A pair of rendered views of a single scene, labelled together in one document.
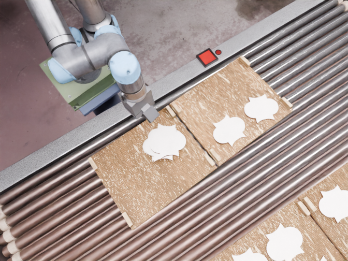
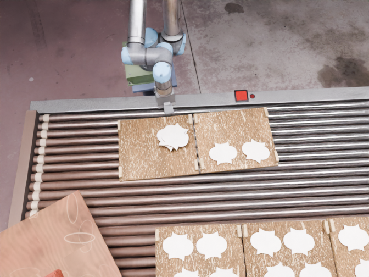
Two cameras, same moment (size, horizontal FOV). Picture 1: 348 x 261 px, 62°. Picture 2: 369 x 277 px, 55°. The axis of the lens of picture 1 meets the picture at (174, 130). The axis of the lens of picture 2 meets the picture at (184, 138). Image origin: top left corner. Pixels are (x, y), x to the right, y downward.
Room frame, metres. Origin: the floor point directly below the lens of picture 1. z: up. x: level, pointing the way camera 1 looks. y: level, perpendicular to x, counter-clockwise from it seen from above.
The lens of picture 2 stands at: (-0.32, -0.32, 2.66)
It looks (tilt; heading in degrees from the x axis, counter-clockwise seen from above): 65 degrees down; 23
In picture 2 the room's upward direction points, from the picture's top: straight up
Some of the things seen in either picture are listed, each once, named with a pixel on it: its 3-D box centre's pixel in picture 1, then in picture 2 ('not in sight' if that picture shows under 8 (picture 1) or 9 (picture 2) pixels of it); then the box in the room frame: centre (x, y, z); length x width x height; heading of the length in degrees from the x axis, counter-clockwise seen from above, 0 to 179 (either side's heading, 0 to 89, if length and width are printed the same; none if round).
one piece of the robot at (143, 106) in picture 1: (141, 103); (165, 99); (0.44, 0.09, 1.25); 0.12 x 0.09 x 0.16; 38
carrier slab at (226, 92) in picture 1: (230, 107); (234, 139); (0.53, -0.26, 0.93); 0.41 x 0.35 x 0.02; 119
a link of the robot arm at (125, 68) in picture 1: (126, 72); (162, 75); (0.46, 0.11, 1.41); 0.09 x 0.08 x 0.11; 20
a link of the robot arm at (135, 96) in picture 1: (131, 87); (163, 86); (0.46, 0.11, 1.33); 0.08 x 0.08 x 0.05
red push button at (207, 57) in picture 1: (207, 57); (241, 95); (0.81, -0.20, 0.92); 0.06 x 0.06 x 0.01; 26
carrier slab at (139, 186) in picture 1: (151, 163); (157, 147); (0.33, 0.11, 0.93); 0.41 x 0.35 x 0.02; 118
